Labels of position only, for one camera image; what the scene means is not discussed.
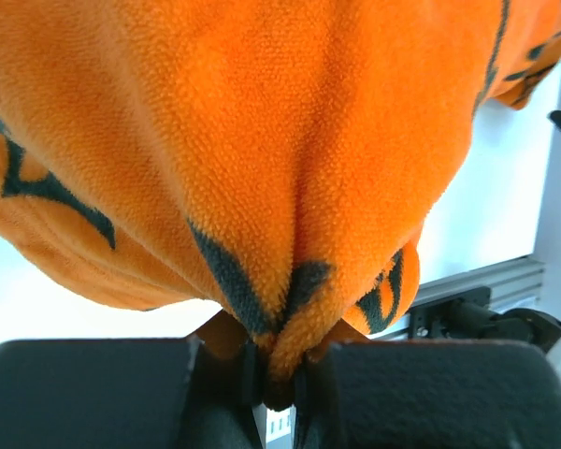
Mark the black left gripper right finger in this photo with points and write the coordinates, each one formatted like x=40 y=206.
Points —
x=431 y=394

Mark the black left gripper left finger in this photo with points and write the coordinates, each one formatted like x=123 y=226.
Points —
x=128 y=393

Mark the orange black patterned pillowcase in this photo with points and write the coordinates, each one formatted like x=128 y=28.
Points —
x=277 y=157

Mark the aluminium mounting rail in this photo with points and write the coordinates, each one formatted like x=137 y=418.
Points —
x=493 y=288

